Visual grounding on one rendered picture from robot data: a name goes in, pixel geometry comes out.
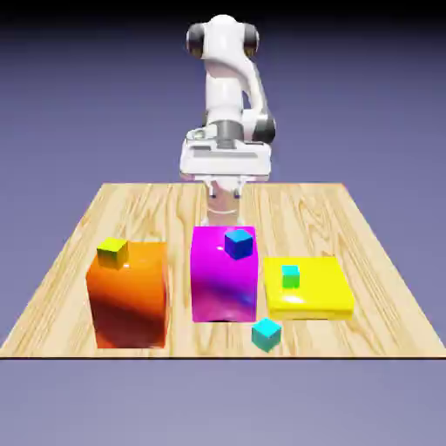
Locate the small blue cube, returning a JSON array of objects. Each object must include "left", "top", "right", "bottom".
[{"left": 223, "top": 228, "right": 254, "bottom": 261}]

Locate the small yellow cube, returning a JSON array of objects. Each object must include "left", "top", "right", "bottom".
[{"left": 96, "top": 237, "right": 129, "bottom": 271}]

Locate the large magenta box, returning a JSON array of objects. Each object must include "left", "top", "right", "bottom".
[{"left": 190, "top": 225, "right": 259, "bottom": 324}]

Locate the large yellow box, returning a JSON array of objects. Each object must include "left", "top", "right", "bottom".
[{"left": 263, "top": 256, "right": 355, "bottom": 321}]

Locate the small cyan cube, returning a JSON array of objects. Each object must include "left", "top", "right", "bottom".
[{"left": 251, "top": 317, "right": 282, "bottom": 354}]

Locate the large orange box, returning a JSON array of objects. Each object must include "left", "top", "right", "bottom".
[{"left": 85, "top": 240, "right": 170, "bottom": 349}]

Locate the small green cube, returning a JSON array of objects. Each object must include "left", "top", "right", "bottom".
[{"left": 280, "top": 264, "right": 301, "bottom": 289}]

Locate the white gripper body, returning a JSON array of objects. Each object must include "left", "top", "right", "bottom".
[{"left": 179, "top": 138, "right": 273, "bottom": 184}]

